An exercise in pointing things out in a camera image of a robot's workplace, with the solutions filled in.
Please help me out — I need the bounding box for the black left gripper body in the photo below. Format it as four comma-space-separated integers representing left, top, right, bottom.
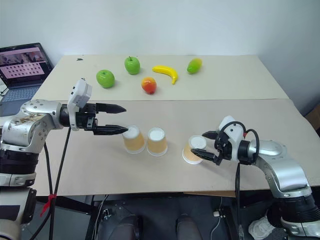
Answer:
74, 102, 99, 132

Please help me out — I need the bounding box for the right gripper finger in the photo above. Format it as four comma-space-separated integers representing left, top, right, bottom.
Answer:
201, 130, 219, 141
190, 147, 216, 163

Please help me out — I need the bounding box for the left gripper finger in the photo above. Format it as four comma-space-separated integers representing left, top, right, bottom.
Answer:
96, 102, 127, 115
93, 124, 130, 137

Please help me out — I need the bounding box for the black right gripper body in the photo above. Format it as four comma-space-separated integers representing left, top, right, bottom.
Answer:
213, 131, 233, 167

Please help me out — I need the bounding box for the orange paper cup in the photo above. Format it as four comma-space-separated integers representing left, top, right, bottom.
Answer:
122, 124, 146, 155
145, 127, 168, 157
181, 134, 208, 166

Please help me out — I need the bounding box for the green toy apple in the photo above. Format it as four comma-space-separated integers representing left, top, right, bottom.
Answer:
124, 56, 141, 75
96, 69, 116, 89

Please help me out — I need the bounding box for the red orange toy peach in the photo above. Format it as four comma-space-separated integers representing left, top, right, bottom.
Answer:
141, 76, 158, 95

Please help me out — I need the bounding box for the yellow toy banana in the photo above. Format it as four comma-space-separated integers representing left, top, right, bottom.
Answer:
151, 64, 179, 86

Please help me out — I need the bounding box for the green yellow toy mango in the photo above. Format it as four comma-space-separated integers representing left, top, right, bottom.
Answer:
186, 57, 204, 75

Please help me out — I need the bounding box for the dark rounded shape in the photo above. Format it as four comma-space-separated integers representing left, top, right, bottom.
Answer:
112, 214, 141, 240
175, 213, 204, 240

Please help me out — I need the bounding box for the open grey laptop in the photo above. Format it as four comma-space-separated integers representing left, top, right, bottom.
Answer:
0, 42, 54, 108

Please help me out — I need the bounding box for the white crumpled object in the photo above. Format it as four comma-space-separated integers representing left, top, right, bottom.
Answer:
248, 215, 276, 240

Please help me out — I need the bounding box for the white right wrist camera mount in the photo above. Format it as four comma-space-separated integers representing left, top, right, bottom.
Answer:
215, 115, 247, 161

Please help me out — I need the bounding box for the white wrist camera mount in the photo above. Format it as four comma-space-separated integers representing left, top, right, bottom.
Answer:
215, 115, 247, 161
66, 78, 94, 132

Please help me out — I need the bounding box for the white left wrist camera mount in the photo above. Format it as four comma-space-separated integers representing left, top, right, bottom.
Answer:
66, 78, 94, 132

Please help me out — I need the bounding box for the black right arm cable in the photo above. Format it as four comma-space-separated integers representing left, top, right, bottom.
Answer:
219, 121, 262, 240

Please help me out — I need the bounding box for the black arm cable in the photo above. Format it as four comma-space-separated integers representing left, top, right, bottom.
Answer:
48, 126, 72, 240
43, 143, 55, 196
219, 121, 262, 240

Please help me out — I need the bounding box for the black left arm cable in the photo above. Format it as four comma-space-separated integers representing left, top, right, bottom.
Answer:
48, 126, 72, 240
43, 143, 55, 196

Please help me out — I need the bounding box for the white plug with cable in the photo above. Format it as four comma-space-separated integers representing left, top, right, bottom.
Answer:
210, 196, 224, 240

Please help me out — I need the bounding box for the thin white cable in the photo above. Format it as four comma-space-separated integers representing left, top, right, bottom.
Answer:
97, 194, 110, 240

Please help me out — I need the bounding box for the red cable tie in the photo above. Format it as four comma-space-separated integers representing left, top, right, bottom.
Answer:
40, 193, 58, 218

